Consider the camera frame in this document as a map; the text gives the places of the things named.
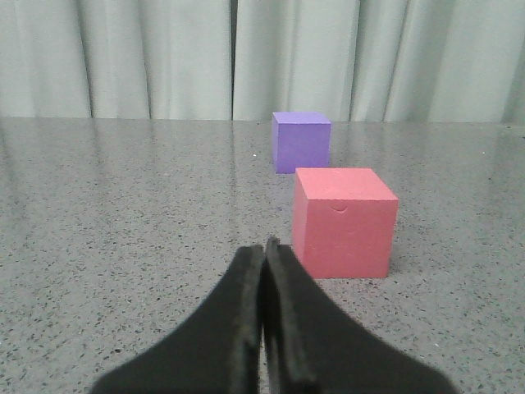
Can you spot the purple foam cube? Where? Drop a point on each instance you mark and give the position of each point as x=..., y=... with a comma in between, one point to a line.
x=300, y=139

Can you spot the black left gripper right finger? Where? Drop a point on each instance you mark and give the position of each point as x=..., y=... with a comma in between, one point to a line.
x=313, y=346

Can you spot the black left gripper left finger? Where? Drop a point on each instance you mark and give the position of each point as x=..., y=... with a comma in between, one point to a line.
x=215, y=350

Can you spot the grey-green curtain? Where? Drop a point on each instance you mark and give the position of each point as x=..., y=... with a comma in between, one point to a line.
x=243, y=60

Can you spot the pink foam cube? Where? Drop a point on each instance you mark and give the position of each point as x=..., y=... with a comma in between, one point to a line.
x=343, y=222

